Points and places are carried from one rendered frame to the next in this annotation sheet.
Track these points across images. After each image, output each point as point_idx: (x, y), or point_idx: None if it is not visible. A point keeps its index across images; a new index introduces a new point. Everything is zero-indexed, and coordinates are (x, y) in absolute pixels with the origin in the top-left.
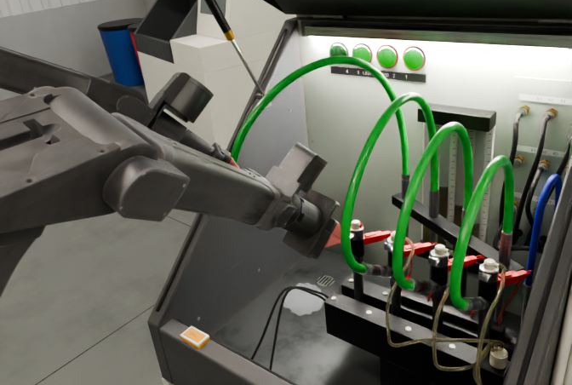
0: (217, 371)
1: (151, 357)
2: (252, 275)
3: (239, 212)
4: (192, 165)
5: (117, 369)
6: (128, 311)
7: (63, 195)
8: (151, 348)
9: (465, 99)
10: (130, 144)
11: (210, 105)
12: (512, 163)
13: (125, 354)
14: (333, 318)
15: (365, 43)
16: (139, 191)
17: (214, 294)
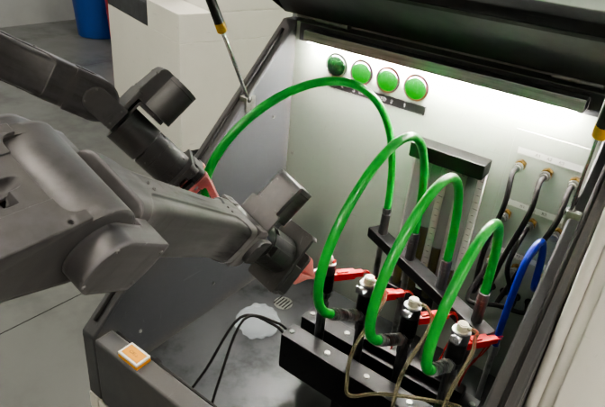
0: (154, 397)
1: (77, 348)
2: (205, 288)
3: (211, 251)
4: (170, 215)
5: (37, 356)
6: (59, 293)
7: (13, 275)
8: (79, 338)
9: (462, 140)
10: (105, 212)
11: (182, 78)
12: (501, 218)
13: (49, 341)
14: (288, 353)
15: (366, 60)
16: (108, 267)
17: (162, 306)
